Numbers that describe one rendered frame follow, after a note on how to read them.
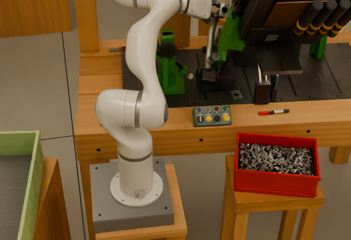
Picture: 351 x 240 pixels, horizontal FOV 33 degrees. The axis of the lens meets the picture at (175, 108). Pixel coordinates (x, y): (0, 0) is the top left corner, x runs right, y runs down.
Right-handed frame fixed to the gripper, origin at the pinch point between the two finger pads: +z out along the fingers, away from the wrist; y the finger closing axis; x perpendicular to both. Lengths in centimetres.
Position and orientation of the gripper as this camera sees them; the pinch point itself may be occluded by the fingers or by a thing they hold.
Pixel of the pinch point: (221, 10)
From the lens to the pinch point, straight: 251.9
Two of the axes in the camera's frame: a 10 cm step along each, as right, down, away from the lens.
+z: 9.6, 1.5, 2.5
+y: 1.3, -9.9, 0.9
